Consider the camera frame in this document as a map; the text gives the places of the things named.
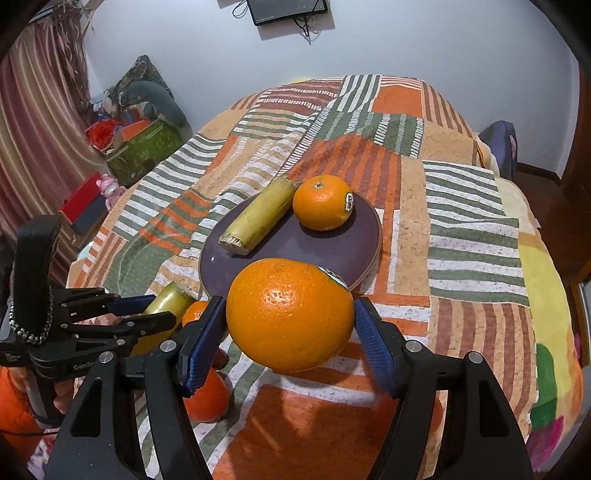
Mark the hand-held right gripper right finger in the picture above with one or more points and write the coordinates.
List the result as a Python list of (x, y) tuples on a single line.
[(375, 346)]

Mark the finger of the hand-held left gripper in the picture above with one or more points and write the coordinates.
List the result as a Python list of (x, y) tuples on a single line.
[(147, 324), (131, 304)]

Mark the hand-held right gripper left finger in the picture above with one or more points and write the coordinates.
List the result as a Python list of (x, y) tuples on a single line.
[(202, 344)]

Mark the yellow sugarcane piece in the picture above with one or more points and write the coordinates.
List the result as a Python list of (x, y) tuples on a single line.
[(173, 297), (256, 214)]

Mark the large orange with sticker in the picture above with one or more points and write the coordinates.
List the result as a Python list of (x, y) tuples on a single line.
[(291, 314)]

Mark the dark purple plate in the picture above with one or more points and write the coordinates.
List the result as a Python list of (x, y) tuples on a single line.
[(286, 247)]

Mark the person's left forearm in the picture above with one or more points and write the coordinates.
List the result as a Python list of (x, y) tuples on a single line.
[(14, 401)]

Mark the person's left hand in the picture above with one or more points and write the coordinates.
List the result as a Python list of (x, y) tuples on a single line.
[(62, 397)]

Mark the small orange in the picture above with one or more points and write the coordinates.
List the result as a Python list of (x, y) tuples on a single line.
[(210, 399), (195, 313)]

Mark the striped patchwork blanket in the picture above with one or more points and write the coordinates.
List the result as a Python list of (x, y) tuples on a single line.
[(438, 323)]

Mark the red box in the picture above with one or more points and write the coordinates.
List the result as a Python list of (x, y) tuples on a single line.
[(81, 207)]

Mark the pink toy figure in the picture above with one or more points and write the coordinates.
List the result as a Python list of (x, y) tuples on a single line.
[(109, 190)]

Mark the striped pink curtain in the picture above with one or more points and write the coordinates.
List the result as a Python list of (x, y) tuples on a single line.
[(37, 138)]

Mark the green cardboard box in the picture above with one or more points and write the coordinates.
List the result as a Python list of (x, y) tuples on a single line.
[(143, 150)]

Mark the red plastic bag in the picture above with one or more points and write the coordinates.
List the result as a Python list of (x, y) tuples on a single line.
[(102, 132)]

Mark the orange cardboard box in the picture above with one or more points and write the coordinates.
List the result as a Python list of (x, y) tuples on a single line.
[(134, 130)]

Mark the yellow fleece blanket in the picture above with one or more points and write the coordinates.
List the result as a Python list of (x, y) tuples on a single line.
[(545, 286)]

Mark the grey pillow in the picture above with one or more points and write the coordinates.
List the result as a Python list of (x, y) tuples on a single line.
[(159, 104)]

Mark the camouflage bag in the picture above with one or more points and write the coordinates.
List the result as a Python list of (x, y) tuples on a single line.
[(138, 71)]

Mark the blue bag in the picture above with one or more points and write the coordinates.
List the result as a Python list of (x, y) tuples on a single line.
[(501, 145)]

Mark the wooden door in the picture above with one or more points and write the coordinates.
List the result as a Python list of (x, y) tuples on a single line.
[(577, 175)]

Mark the black wall monitor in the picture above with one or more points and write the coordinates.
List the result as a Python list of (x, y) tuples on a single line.
[(286, 10)]

